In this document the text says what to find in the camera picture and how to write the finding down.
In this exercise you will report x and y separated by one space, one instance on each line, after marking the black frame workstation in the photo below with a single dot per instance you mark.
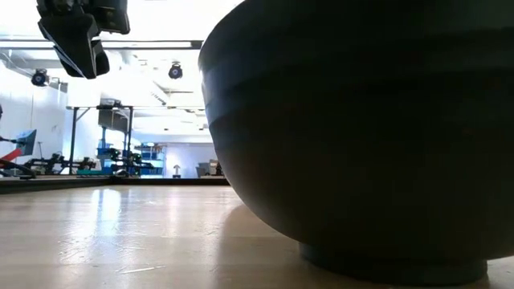
114 118

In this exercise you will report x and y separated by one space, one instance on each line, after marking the black background robot arm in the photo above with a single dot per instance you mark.
52 162
128 158

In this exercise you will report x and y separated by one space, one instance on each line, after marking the black round spotlight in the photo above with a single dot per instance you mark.
39 77
175 71

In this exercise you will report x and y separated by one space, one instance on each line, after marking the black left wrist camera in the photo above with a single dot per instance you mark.
112 16

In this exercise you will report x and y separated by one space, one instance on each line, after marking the black metal table frame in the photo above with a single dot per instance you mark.
60 184

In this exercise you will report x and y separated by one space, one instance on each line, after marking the grey monitor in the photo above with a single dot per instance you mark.
27 142

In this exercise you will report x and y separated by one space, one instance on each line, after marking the red bar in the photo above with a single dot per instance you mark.
12 155

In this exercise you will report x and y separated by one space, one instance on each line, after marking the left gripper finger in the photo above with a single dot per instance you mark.
76 40
103 58

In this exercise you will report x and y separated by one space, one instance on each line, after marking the black bowl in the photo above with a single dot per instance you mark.
361 180
261 40

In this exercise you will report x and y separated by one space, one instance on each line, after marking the blue storage shelf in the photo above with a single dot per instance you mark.
154 154

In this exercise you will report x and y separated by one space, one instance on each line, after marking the small white stand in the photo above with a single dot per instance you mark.
177 168

